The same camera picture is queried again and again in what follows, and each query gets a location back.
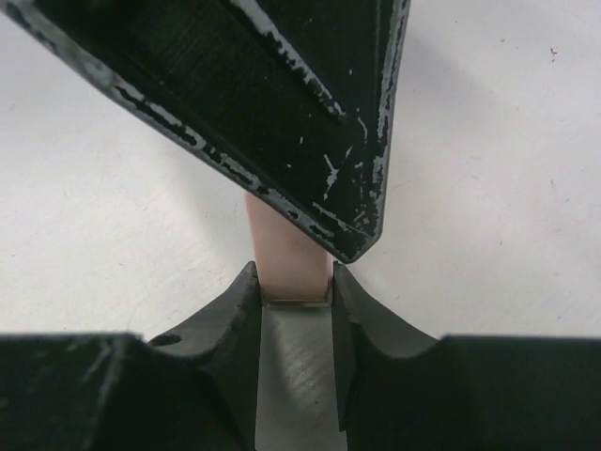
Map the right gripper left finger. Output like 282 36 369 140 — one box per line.
1 263 261 450

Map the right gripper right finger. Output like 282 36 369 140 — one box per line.
331 265 600 450

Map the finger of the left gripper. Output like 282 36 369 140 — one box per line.
1 1 410 263

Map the pink stapler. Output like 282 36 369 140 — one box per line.
245 194 347 450

